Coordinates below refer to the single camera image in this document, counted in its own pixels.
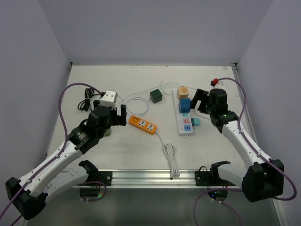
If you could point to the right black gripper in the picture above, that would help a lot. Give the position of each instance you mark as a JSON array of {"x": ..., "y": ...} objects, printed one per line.
[{"x": 201, "y": 95}]

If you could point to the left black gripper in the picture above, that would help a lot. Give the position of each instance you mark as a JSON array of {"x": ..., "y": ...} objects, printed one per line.
[{"x": 120, "y": 120}]

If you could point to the wooden beige cube plug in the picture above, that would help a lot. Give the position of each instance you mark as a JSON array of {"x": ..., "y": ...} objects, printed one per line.
[{"x": 182, "y": 92}]

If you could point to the blue cube plug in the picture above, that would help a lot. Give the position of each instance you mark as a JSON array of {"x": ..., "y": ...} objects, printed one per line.
[{"x": 184, "y": 105}]

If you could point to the orange power strip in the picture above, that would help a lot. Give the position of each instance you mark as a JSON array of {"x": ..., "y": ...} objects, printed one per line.
[{"x": 142, "y": 124}]

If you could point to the teal cube plug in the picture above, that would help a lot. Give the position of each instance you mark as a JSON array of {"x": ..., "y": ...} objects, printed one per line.
[{"x": 195, "y": 122}]

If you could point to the white power strip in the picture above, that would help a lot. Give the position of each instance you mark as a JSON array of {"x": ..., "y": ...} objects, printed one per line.
[{"x": 183, "y": 120}]

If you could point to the dark green dragon charger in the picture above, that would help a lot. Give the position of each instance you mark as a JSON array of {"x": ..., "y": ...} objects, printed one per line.
[{"x": 156, "y": 96}]

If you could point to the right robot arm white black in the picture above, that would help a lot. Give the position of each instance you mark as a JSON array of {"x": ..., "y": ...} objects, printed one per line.
[{"x": 261, "y": 177}]

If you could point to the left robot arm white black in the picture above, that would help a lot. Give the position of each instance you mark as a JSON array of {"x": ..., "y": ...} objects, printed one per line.
[{"x": 30, "y": 192}]

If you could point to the green power strip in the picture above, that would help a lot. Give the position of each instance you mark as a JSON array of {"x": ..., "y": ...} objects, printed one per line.
[{"x": 107, "y": 132}]

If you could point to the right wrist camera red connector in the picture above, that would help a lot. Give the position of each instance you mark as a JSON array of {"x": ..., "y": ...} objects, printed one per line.
[{"x": 216, "y": 83}]

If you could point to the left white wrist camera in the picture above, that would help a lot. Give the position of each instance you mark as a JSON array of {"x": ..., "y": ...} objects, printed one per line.
[{"x": 109, "y": 99}]

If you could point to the aluminium front rail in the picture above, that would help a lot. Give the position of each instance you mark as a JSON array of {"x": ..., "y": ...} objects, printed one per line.
[{"x": 153, "y": 178}]

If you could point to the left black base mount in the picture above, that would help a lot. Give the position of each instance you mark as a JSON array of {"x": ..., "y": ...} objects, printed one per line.
[{"x": 103, "y": 177}]

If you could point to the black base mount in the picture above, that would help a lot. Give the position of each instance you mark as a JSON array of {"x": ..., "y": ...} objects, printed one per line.
[
  {"x": 210, "y": 177},
  {"x": 103, "y": 177}
]

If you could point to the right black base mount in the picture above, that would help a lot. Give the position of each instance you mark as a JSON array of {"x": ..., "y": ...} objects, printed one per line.
[{"x": 210, "y": 177}]

